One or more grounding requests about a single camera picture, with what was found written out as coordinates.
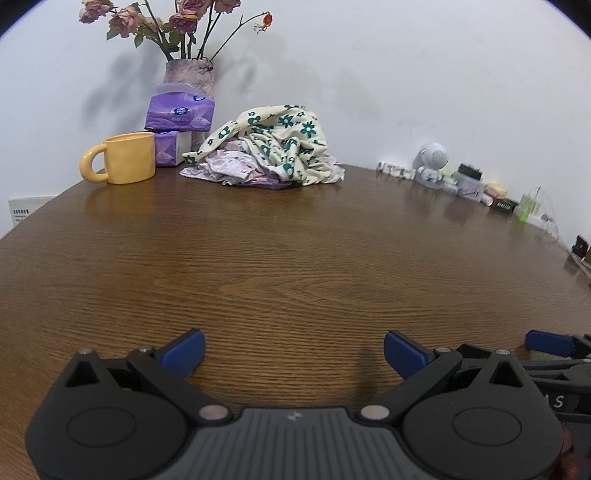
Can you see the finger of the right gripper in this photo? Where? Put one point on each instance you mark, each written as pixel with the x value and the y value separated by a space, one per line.
pixel 566 346

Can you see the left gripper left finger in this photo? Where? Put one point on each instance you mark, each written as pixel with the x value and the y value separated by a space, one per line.
pixel 165 370

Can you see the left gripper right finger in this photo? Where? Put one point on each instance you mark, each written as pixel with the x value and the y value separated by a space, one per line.
pixel 422 371

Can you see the cream green floral dress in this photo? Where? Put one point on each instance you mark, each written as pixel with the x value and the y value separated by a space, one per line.
pixel 275 134

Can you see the small black clock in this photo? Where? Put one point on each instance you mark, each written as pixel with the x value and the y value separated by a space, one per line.
pixel 581 247

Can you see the white power strip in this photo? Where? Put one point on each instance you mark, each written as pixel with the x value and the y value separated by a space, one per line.
pixel 546 224

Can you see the green liquid bottle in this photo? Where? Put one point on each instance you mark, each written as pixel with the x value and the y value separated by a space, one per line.
pixel 527 206

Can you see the white letter block row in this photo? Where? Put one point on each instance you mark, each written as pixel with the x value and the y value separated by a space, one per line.
pixel 396 171

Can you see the white astronaut figurine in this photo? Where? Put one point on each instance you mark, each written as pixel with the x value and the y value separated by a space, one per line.
pixel 429 164

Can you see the pink purple patterned garment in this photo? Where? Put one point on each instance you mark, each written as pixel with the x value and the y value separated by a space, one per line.
pixel 233 164

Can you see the yellow ceramic mug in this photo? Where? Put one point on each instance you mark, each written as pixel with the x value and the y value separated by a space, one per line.
pixel 128 158

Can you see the lower purple tissue pack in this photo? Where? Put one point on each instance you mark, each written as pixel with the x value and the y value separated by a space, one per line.
pixel 169 147

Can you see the purple tissue pack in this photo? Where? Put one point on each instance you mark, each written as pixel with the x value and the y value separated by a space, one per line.
pixel 169 147
pixel 182 108

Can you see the upper purple tissue pack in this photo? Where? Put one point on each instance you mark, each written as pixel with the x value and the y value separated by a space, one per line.
pixel 182 108

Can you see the purple flower vase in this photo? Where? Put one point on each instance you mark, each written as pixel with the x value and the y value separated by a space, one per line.
pixel 197 73

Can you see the dried pink rose bouquet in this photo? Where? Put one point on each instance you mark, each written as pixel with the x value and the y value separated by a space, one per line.
pixel 184 35

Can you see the white wall socket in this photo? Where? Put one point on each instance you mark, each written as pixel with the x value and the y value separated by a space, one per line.
pixel 22 207

